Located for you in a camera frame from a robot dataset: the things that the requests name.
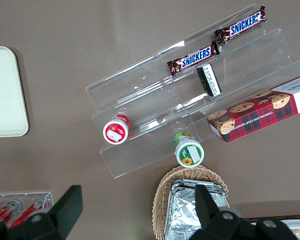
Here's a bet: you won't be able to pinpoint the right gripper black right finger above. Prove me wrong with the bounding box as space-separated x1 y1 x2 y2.
187 184 300 240

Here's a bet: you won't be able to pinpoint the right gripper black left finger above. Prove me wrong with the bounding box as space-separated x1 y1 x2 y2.
0 184 84 240

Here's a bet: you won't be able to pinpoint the oval light wicker basket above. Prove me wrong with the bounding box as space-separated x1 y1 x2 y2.
151 165 230 240

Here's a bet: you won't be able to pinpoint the cream plastic tray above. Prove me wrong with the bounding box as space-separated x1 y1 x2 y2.
0 46 30 139

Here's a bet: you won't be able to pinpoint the red cola bottle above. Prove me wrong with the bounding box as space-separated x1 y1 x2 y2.
9 197 51 228
0 199 23 224

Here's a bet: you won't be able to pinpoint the stacked aluminium foil containers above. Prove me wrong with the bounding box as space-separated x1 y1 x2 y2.
163 178 229 240

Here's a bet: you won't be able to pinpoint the clear acrylic bottle rack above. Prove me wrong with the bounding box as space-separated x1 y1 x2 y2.
0 191 55 228

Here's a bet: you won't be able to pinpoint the white rectangular snack bin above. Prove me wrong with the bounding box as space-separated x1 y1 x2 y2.
242 216 300 240

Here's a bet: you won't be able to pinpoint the green lid snack cup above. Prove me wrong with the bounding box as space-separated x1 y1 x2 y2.
171 131 205 169

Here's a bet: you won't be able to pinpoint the red lid snack cup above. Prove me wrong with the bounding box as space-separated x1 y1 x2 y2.
102 113 132 146

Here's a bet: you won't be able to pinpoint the red tartan cookie box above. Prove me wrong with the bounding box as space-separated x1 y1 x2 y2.
206 73 300 144

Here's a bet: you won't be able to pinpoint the clear acrylic stepped shelf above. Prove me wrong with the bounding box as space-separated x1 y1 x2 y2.
84 2 300 179

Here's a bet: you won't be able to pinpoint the small black white box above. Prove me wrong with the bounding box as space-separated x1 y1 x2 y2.
196 63 223 98

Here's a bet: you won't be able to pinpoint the Snickers chocolate bar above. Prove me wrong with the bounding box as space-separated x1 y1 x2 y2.
213 4 268 45
166 41 220 77

